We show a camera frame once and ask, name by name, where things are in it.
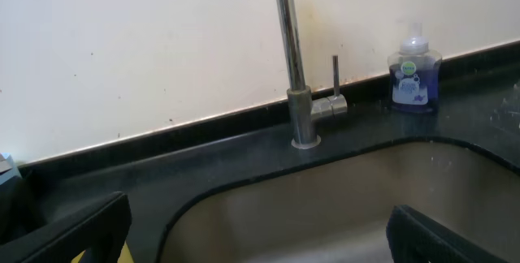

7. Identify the steel tap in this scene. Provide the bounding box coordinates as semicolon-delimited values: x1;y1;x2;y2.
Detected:
271;0;349;150

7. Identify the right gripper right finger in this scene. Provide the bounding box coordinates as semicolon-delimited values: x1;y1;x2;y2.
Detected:
385;205;509;263

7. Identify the blue soap bottle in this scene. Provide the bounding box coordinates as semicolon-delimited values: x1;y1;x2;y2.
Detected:
387;22;443;114

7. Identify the steel sink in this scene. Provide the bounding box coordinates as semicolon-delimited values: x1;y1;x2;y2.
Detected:
156;136;520;263

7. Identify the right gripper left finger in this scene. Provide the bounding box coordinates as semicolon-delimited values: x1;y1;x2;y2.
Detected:
0;192;133;263

